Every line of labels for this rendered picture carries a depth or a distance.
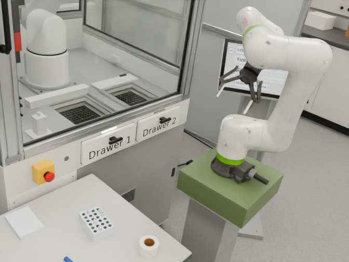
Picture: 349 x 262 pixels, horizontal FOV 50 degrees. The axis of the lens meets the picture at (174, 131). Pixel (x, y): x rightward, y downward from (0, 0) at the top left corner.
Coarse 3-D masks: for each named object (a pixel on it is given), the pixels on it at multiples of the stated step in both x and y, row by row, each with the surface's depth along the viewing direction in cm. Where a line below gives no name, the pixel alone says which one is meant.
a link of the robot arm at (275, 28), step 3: (267, 21) 158; (270, 21) 159; (267, 24) 157; (270, 24) 158; (273, 24) 159; (270, 27) 157; (273, 27) 158; (276, 27) 159; (273, 30) 158; (276, 30) 158; (279, 30) 159; (282, 30) 161; (276, 33) 158; (279, 33) 158; (282, 33) 159
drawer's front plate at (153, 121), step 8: (160, 112) 184; (168, 112) 187; (176, 112) 192; (144, 120) 175; (152, 120) 179; (176, 120) 195; (144, 128) 178; (152, 128) 182; (168, 128) 193; (144, 136) 180
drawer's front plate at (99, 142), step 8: (120, 128) 166; (128, 128) 169; (104, 136) 159; (112, 136) 163; (120, 136) 167; (128, 136) 171; (88, 144) 154; (96, 144) 157; (104, 144) 161; (112, 144) 165; (128, 144) 174; (88, 152) 156; (96, 152) 160; (112, 152) 168; (88, 160) 158
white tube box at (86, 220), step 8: (96, 208) 140; (80, 216) 135; (88, 216) 136; (96, 216) 136; (104, 216) 137; (88, 224) 132; (96, 224) 133; (104, 224) 133; (112, 224) 134; (88, 232) 132; (96, 232) 130; (104, 232) 131; (112, 232) 134; (96, 240) 130
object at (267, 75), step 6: (234, 66) 213; (240, 66) 213; (234, 72) 213; (264, 72) 213; (270, 72) 213; (276, 72) 213; (282, 72) 213; (258, 78) 212; (264, 78) 212; (270, 78) 213; (276, 78) 213; (282, 78) 213; (282, 84) 212
